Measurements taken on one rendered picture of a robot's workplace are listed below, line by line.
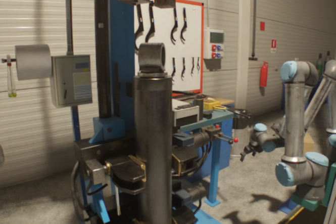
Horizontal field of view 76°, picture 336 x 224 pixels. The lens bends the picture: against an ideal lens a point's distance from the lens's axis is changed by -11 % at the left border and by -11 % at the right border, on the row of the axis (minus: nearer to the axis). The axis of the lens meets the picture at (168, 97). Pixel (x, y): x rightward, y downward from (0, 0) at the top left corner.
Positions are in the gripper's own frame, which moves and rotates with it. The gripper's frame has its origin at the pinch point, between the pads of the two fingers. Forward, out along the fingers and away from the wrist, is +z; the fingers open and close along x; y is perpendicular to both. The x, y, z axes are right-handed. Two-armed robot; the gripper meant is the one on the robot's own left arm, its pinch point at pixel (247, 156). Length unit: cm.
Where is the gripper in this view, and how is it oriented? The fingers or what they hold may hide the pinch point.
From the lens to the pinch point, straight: 205.5
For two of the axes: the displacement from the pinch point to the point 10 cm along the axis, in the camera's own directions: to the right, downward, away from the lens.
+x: -8.9, 2.0, -4.0
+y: -4.4, -5.6, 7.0
